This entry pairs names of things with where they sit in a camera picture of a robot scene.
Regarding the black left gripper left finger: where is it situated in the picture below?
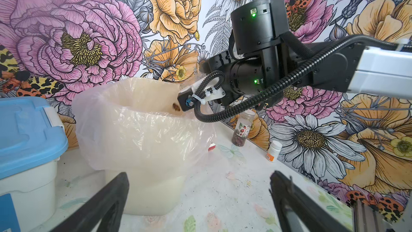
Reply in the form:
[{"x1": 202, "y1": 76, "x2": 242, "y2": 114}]
[{"x1": 52, "y1": 172, "x2": 129, "y2": 232}]

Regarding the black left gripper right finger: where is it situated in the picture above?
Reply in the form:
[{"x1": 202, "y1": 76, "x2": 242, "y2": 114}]
[{"x1": 269, "y1": 171, "x2": 349, "y2": 232}]

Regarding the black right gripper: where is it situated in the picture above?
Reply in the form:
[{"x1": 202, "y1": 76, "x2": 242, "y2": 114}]
[{"x1": 200, "y1": 51, "x2": 266, "y2": 106}]

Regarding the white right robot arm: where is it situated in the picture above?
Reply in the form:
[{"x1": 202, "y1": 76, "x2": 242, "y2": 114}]
[{"x1": 186, "y1": 0, "x2": 412, "y2": 107}]

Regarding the pink tea packet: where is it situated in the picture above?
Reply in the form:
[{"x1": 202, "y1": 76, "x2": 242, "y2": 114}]
[{"x1": 208, "y1": 143, "x2": 216, "y2": 151}]

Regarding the tall jar with white lid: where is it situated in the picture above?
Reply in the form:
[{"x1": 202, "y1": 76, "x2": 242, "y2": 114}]
[{"x1": 232, "y1": 110, "x2": 256, "y2": 147}]

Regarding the small white pill bottle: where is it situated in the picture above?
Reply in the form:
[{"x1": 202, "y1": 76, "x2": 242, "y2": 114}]
[{"x1": 266, "y1": 140, "x2": 283, "y2": 162}]

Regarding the bin with plastic liner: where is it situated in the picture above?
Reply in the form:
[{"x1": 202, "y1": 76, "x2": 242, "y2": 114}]
[{"x1": 71, "y1": 77, "x2": 216, "y2": 216}]

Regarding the blue lidded storage box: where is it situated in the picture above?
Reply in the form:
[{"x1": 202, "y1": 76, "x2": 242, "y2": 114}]
[{"x1": 1, "y1": 97, "x2": 68, "y2": 232}]

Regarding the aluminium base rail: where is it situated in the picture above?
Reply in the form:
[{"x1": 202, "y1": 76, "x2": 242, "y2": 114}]
[{"x1": 352, "y1": 200, "x2": 412, "y2": 232}]

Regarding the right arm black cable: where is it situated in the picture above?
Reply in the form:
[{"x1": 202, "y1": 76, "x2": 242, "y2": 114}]
[{"x1": 192, "y1": 33, "x2": 412, "y2": 124}]

